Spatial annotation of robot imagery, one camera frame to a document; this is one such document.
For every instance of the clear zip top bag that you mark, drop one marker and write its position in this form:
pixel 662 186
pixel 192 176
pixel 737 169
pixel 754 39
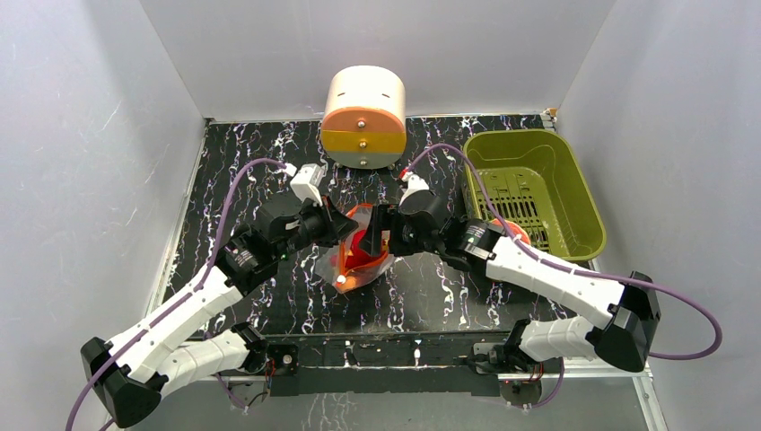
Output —
pixel 332 263

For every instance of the round pastel drawer cabinet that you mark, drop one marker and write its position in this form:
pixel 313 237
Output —
pixel 364 122

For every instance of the red toy apple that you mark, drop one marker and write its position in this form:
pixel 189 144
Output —
pixel 357 258

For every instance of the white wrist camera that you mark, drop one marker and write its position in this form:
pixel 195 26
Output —
pixel 411 183
pixel 305 183

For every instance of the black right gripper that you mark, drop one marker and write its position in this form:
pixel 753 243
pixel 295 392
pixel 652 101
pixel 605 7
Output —
pixel 385 228

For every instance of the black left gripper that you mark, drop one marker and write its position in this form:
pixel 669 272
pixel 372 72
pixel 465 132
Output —
pixel 336 226

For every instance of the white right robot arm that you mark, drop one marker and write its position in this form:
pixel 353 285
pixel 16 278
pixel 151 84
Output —
pixel 614 322

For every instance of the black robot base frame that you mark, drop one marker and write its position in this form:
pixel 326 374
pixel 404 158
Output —
pixel 397 362

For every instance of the toy watermelon slice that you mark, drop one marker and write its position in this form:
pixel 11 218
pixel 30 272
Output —
pixel 519 232

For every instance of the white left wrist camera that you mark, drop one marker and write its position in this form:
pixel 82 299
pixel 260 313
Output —
pixel 305 183

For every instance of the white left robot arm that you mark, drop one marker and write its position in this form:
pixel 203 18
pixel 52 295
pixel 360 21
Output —
pixel 132 372

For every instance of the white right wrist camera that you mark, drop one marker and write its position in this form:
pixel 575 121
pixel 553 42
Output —
pixel 411 183

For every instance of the olive green plastic basket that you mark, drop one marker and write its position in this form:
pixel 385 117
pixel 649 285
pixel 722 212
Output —
pixel 533 179

